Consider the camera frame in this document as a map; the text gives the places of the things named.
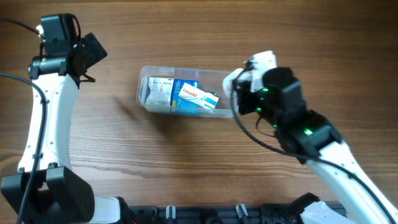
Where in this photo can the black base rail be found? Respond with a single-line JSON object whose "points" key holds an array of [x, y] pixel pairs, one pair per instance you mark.
{"points": [[261, 214]]}

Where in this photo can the clear plastic container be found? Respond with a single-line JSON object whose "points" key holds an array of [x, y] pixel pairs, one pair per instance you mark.
{"points": [[209, 80]]}

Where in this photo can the green round-label packet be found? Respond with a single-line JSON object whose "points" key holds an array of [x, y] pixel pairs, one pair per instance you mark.
{"points": [[214, 92]]}

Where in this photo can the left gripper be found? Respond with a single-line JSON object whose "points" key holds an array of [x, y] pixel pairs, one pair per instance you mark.
{"points": [[92, 48]]}

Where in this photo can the white dropper bottle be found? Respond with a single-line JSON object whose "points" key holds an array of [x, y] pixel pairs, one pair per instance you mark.
{"points": [[228, 81]]}

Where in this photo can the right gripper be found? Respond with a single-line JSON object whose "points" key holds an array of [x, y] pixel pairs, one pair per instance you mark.
{"points": [[246, 95]]}

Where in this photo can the blue medicine box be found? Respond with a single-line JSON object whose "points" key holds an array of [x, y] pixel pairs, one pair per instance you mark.
{"points": [[178, 105]]}

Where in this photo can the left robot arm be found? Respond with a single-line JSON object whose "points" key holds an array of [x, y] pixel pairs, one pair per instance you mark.
{"points": [[45, 189]]}

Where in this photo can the white medicine box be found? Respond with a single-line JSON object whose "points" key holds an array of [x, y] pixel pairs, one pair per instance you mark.
{"points": [[160, 90]]}

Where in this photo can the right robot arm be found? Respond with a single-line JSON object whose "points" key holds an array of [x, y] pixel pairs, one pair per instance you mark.
{"points": [[276, 96]]}

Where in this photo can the white Panadol box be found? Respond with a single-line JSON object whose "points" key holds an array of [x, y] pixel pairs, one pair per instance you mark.
{"points": [[198, 97]]}

